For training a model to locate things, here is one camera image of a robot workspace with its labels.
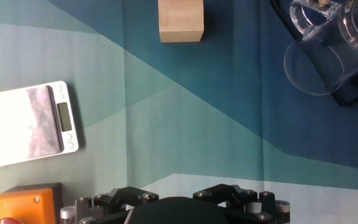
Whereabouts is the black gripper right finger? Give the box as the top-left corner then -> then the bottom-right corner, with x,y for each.
193,184 -> 291,224

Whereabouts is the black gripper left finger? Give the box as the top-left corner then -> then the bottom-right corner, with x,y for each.
60,186 -> 160,224

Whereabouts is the clear glass cup with handle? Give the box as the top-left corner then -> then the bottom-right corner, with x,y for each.
283,0 -> 358,97

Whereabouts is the orange emergency stop button box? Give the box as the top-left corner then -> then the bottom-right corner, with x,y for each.
0,182 -> 63,224

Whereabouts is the blue green white tablecloth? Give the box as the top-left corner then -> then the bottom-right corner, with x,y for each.
0,0 -> 358,224

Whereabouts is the silver digital kitchen scale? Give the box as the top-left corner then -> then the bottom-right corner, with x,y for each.
0,80 -> 80,168

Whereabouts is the wooden cube block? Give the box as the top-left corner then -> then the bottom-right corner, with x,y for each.
157,0 -> 205,44

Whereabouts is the black wire cup rack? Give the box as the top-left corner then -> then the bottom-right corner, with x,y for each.
270,0 -> 358,107

